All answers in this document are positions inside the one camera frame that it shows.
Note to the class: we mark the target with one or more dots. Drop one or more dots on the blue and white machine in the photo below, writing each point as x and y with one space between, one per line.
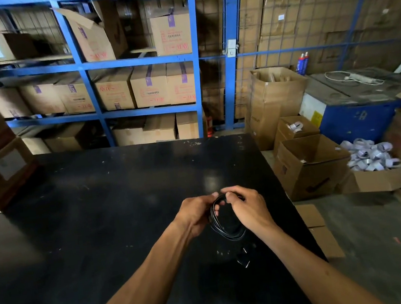
358 118

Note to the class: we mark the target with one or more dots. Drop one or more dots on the large cardboard box white label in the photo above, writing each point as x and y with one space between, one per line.
8 171

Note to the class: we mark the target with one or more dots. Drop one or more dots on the person's right hand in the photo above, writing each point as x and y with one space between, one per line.
252 209

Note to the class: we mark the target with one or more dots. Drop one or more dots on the flat cardboard sheets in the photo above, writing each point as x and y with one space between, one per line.
320 233

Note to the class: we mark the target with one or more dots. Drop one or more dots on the white fence latch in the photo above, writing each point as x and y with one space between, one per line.
231 47

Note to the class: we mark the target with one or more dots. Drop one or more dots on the person's left thumb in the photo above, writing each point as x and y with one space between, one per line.
206 197

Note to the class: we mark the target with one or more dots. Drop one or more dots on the medium open cardboard box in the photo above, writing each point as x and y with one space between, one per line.
310 172

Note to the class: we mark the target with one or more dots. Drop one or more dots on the person's right forearm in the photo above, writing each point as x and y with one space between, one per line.
312 275

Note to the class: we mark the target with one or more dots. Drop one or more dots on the low cardboard box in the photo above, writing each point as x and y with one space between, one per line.
373 180

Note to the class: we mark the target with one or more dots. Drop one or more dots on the person's left hand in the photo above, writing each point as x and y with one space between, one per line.
194 215

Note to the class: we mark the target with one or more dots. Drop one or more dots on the small open cardboard box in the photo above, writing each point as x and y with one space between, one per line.
286 135

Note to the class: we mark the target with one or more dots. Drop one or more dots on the pile of white tape rolls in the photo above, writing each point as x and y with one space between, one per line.
368 157

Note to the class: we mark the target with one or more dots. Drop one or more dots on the person's right thumb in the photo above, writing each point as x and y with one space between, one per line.
231 199

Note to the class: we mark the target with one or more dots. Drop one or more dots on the person's left forearm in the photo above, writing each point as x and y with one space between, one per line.
145 290

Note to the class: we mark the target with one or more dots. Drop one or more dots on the blue metal shelf rack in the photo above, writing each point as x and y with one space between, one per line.
82 68

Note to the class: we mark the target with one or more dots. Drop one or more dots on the red fire extinguisher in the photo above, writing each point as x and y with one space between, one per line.
209 126

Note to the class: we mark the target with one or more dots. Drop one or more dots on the rows of taped cardboard boxes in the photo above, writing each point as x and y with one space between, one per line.
149 86

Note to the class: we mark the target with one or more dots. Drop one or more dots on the wall of stacked brown cartons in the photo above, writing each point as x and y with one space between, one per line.
306 7

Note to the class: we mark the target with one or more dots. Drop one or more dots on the tall open cardboard box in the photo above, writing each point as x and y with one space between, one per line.
271 104

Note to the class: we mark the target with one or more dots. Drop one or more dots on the blue spray can red cap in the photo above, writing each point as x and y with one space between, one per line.
305 62
300 65

